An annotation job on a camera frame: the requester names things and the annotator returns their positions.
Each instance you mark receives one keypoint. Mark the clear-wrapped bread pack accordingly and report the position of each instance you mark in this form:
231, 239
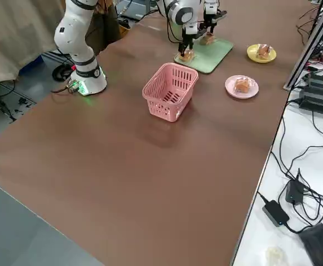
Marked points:
263, 51
187, 56
207, 39
242, 85

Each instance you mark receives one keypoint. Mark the black power supply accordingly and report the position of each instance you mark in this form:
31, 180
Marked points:
317, 101
319, 80

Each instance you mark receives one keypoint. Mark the yellow round plate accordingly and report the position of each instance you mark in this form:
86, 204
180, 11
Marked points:
251, 52

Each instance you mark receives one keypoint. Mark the blue plastic box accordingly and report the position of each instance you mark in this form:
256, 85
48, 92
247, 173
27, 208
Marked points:
31, 65

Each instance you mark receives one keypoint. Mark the beige cloth curtain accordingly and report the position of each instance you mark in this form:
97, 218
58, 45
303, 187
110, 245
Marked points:
6, 41

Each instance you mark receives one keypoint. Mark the clear plastic wrapper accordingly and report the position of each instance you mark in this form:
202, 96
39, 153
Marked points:
275, 255

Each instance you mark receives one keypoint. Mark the aluminium frame post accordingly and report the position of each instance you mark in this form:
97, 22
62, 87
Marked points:
310, 45

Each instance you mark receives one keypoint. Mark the grey fabric pouch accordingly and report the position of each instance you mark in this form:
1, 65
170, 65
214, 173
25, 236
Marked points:
319, 243

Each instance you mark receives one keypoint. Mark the yellow helmet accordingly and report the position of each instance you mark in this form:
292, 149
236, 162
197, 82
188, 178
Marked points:
125, 27

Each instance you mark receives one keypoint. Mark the white round plate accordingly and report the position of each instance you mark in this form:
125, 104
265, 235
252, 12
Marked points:
231, 88

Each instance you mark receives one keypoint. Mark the small pink slotted basket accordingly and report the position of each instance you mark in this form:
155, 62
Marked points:
161, 110

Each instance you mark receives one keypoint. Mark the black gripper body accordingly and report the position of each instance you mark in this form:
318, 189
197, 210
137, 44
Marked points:
188, 39
211, 19

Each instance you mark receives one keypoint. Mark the black power adapter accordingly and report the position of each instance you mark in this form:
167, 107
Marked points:
294, 192
275, 212

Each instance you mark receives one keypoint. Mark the green rectangular tray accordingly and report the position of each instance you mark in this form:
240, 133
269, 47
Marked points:
211, 55

